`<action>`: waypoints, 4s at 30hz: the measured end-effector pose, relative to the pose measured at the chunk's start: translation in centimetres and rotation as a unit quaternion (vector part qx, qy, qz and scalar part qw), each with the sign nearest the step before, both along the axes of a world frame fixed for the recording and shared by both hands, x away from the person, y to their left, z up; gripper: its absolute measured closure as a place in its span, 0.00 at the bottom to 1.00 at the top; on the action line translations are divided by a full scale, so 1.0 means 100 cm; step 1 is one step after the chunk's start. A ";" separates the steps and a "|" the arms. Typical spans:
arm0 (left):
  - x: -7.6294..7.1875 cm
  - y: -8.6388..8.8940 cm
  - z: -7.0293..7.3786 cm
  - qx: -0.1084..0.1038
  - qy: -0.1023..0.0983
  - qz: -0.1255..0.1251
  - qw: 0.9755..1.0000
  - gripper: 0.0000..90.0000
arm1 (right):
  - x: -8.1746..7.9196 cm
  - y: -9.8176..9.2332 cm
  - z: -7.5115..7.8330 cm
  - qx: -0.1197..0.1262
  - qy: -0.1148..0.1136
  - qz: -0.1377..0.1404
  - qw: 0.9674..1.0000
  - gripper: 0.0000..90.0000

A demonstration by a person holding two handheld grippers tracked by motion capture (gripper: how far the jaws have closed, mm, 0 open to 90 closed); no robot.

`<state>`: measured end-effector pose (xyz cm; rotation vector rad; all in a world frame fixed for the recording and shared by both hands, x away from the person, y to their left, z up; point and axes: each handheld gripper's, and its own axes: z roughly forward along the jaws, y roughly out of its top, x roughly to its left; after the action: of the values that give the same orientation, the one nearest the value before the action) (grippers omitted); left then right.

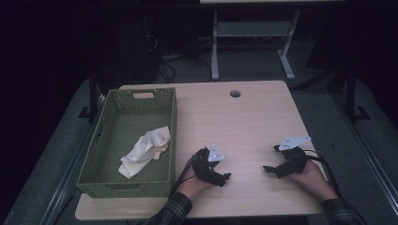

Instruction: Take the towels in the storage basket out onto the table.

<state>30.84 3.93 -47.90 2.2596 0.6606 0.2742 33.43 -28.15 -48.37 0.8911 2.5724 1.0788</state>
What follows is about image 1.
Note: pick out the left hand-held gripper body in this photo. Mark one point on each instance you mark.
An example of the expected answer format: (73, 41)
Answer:
(205, 168)

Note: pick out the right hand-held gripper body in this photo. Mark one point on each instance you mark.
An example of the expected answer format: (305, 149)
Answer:
(294, 162)

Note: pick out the white cloth with bear print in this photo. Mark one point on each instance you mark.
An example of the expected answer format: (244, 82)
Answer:
(144, 150)

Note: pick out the green woven basket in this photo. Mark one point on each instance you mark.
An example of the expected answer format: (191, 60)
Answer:
(131, 125)

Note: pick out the person's left hand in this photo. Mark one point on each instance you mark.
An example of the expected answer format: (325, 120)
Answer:
(192, 187)

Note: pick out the person's right hand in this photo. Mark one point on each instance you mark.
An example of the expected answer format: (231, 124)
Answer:
(314, 181)

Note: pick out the grey round table grommet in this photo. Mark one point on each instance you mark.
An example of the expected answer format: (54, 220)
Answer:
(235, 93)

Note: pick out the black metal stand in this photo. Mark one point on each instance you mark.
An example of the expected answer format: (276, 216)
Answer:
(93, 93)
(350, 93)

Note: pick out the grey metal floor rail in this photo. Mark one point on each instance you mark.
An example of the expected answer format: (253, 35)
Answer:
(72, 168)
(366, 156)

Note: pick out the white metal table frame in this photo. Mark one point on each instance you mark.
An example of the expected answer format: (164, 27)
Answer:
(253, 28)

